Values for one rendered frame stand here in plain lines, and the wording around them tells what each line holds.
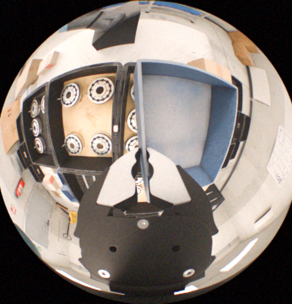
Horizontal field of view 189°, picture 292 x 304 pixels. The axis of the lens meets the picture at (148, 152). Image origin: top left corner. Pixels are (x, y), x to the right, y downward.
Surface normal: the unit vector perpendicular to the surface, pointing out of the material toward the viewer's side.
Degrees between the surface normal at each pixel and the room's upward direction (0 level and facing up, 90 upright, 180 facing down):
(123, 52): 0
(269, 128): 90
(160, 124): 1
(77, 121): 0
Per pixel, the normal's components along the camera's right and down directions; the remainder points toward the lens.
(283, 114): -0.99, 0.13
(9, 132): 1.00, -0.04
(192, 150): 0.18, 0.52
